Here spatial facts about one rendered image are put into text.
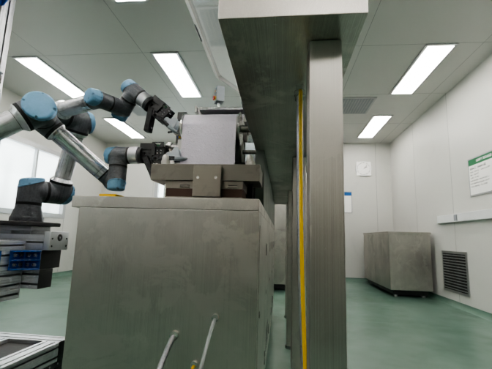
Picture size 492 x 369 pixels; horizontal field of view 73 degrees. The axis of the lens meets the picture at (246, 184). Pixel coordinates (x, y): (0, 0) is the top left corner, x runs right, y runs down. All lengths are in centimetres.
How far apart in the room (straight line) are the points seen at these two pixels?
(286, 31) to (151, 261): 83
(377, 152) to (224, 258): 648
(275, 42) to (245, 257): 67
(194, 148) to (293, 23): 90
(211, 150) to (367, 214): 592
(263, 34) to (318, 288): 46
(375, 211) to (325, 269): 661
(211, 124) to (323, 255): 99
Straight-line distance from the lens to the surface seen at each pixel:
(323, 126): 61
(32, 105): 151
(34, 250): 187
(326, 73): 65
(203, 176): 118
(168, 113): 157
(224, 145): 142
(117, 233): 122
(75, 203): 130
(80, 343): 131
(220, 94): 215
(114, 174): 151
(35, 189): 199
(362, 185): 719
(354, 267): 708
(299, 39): 68
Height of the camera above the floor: 77
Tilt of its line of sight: 9 degrees up
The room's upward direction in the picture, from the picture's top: 2 degrees clockwise
